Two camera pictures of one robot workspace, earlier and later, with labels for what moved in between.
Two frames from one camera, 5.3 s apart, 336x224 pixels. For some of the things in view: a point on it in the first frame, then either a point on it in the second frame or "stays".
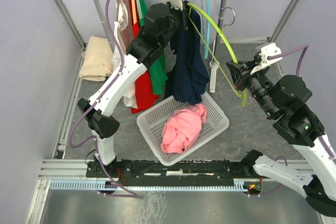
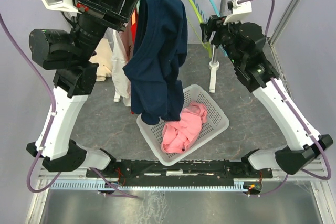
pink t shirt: [182, 129] stays
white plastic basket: [151, 121] stays
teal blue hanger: [205, 8] -> [200, 10]
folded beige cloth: [98, 63] stays
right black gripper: [240, 72] -> [216, 24]
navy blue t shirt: [189, 73] -> [153, 68]
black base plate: [172, 172] stays
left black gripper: [181, 13] -> [111, 2]
